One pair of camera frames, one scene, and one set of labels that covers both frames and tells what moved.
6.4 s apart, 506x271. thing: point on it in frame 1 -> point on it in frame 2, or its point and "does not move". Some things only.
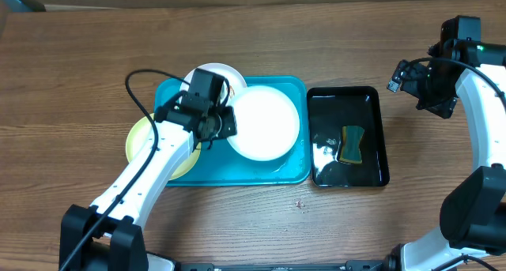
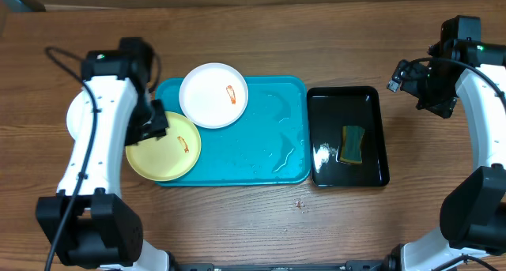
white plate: [267, 123] -> [79, 117]
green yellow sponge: [351, 152] does not move
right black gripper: [444, 107] does not move
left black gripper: [229, 128] -> [156, 132]
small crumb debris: [299, 204] does not move
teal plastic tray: [220, 165] does not move
